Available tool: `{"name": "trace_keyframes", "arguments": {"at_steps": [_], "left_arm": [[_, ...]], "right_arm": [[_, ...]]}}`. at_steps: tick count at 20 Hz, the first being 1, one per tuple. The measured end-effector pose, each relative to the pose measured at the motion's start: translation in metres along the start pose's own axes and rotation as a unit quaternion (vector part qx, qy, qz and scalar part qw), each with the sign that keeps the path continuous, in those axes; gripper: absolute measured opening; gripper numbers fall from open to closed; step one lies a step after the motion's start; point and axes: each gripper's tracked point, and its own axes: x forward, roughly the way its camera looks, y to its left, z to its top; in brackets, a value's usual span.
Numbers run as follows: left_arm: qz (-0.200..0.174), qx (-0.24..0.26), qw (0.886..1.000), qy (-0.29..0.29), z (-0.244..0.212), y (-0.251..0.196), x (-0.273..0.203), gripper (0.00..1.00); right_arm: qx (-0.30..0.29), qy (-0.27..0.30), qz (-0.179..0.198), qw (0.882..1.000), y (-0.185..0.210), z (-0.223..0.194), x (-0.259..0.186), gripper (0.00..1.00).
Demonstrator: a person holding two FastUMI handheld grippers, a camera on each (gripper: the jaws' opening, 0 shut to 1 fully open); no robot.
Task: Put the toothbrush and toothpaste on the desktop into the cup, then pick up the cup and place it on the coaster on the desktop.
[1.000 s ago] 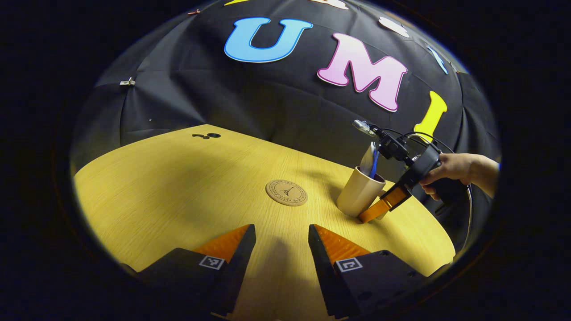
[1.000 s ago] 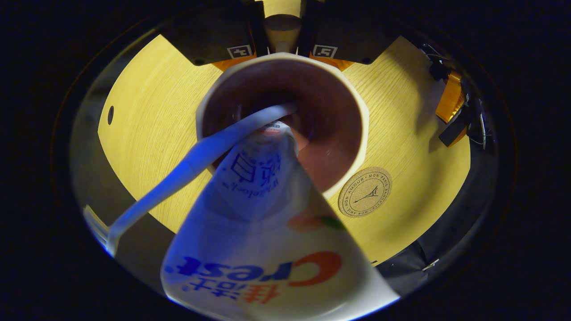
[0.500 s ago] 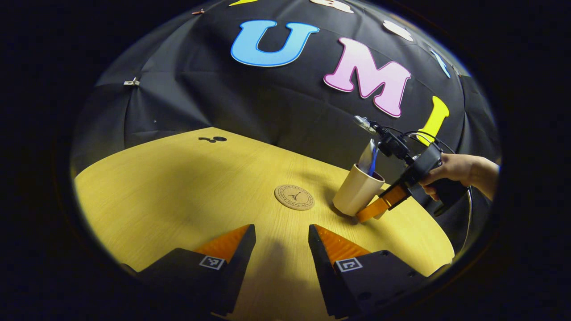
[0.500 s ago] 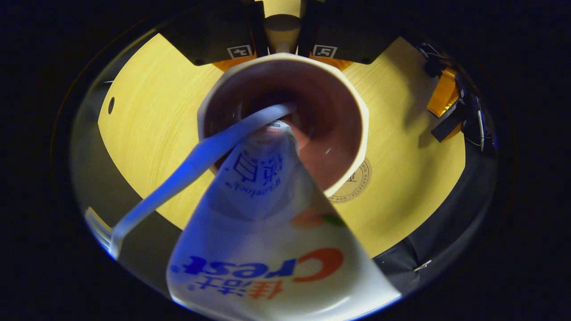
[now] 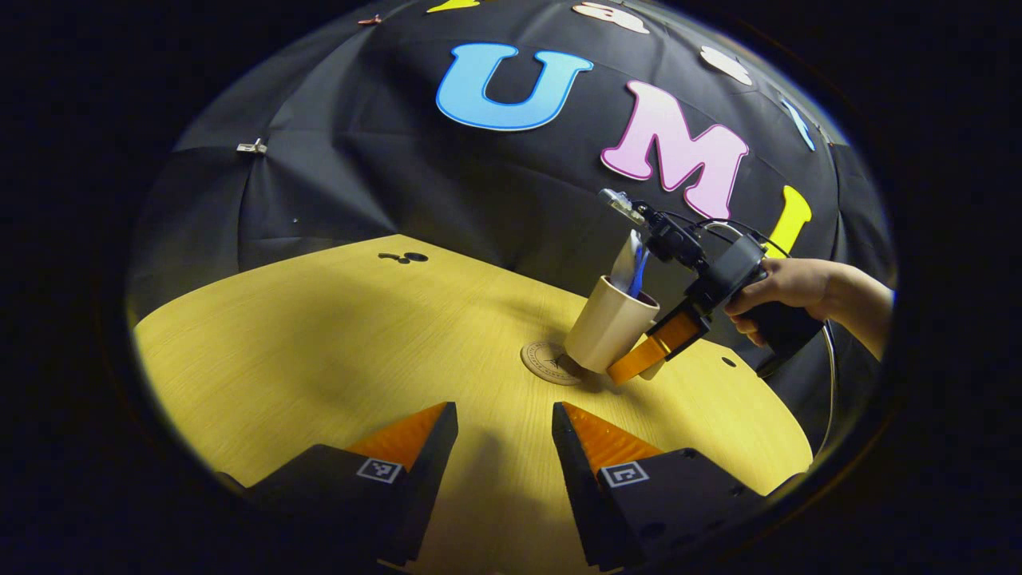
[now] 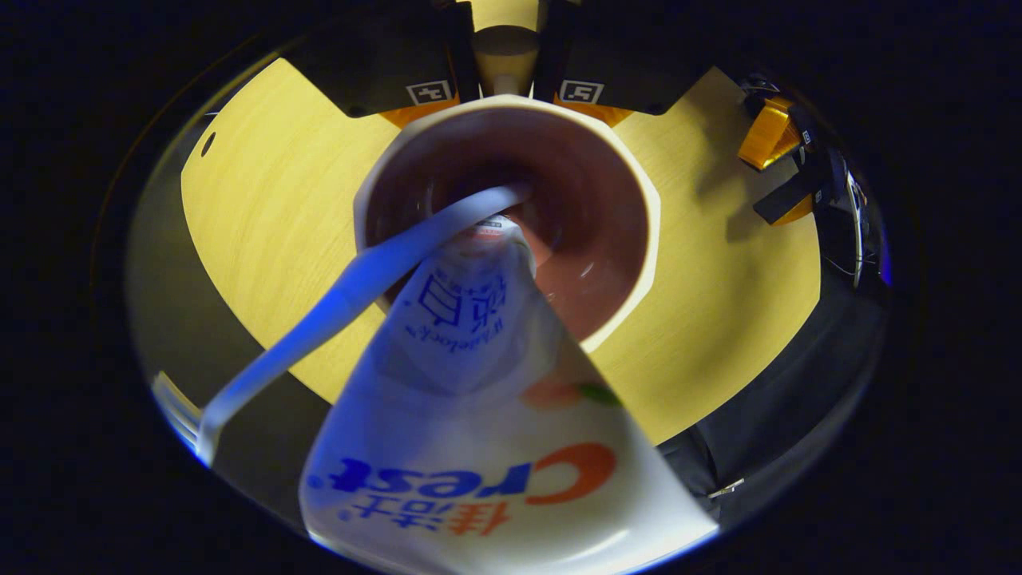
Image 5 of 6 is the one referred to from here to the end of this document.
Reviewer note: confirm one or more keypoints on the round wooden coaster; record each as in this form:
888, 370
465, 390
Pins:
543, 359

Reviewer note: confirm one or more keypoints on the black backdrop cloth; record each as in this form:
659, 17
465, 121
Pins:
383, 176

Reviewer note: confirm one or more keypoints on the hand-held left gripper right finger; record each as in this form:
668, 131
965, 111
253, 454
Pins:
579, 487

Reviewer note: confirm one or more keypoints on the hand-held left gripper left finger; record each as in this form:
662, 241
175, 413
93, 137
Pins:
427, 479

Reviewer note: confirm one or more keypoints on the white toothpaste tube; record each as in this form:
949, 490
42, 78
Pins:
623, 267

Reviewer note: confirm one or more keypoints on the silver cloth clip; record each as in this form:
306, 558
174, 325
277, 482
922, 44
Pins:
251, 147

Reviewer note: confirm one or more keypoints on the wooden desktop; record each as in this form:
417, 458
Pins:
335, 343

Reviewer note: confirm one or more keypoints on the beige cup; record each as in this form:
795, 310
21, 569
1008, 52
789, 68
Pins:
607, 327

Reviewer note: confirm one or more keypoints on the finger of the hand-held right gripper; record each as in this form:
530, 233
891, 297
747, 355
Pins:
655, 347

